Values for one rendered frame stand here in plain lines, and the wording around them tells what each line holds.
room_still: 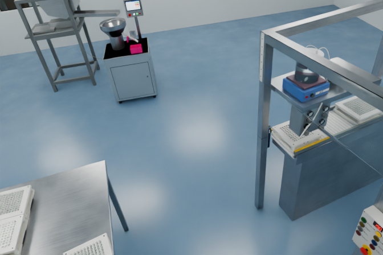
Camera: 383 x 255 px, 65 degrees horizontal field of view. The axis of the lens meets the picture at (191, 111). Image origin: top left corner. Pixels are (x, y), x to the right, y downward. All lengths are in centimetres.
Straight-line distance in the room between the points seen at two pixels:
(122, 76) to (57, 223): 262
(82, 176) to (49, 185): 23
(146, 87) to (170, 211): 204
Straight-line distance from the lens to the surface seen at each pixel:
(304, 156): 228
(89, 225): 208
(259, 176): 267
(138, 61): 424
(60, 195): 233
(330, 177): 283
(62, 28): 513
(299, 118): 195
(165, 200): 313
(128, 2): 436
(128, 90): 446
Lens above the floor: 246
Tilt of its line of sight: 36 degrees down
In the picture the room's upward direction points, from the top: 7 degrees counter-clockwise
